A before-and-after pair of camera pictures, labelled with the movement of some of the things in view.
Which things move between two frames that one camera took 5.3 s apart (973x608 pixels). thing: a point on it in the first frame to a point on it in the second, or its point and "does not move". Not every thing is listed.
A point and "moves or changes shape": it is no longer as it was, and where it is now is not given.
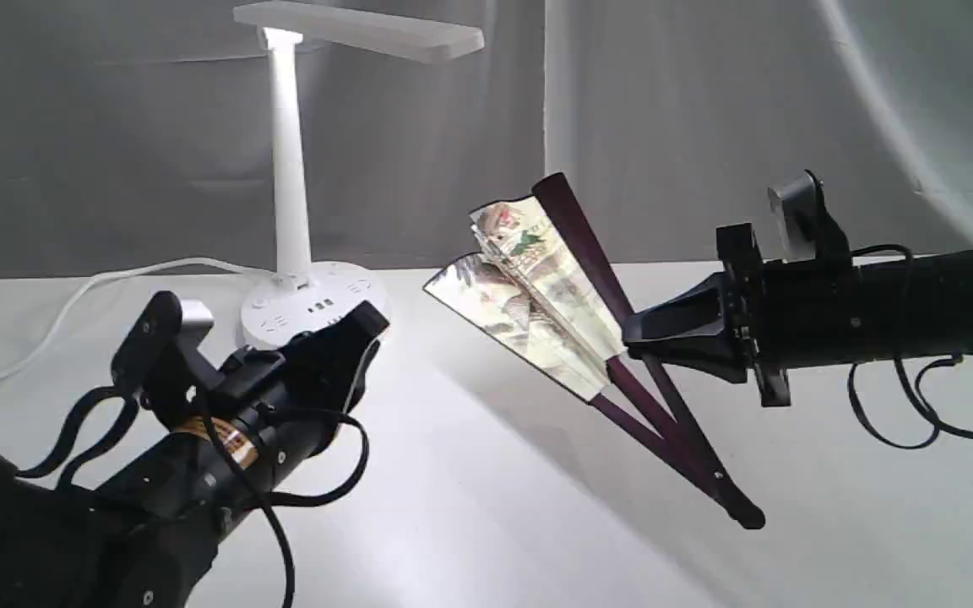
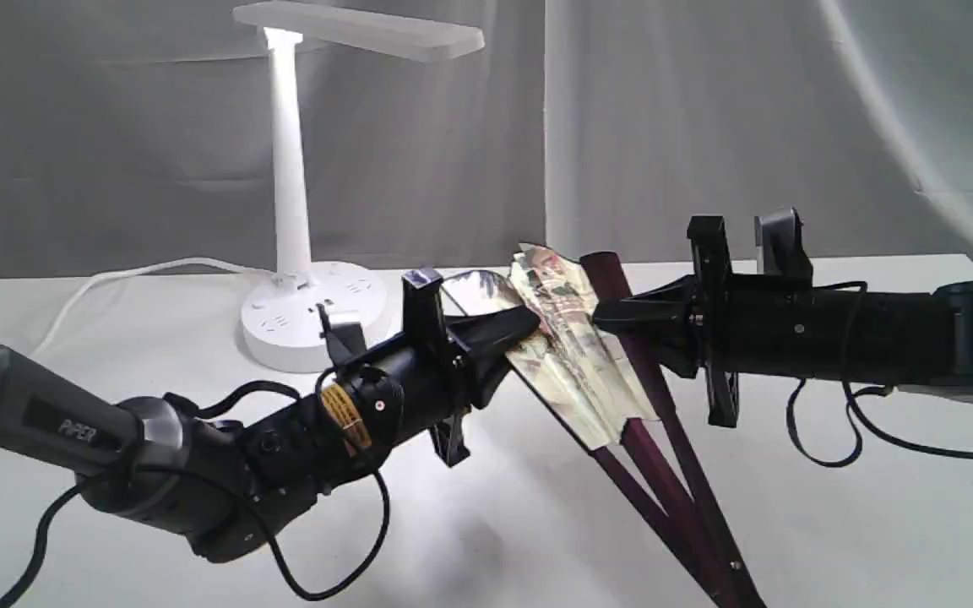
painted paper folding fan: [535, 280] moves or changes shape
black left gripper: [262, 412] to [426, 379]
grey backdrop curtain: [88, 136] does not move
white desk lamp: [302, 296] does not move
